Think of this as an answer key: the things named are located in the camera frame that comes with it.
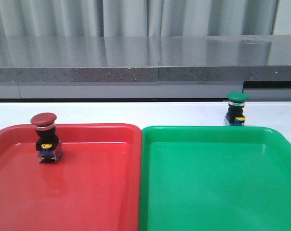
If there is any green plastic tray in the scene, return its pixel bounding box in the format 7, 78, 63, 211
138, 126, 291, 231

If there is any red plastic tray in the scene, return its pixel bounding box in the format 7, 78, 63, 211
0, 124, 142, 231

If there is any red mushroom push button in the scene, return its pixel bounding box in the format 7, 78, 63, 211
30, 112, 63, 163

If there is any grey granite counter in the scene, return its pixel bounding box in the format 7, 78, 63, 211
0, 35, 291, 101

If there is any grey pleated curtain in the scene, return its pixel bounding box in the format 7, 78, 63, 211
0, 0, 278, 37

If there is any green mushroom push button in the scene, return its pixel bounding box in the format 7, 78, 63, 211
224, 92, 249, 126

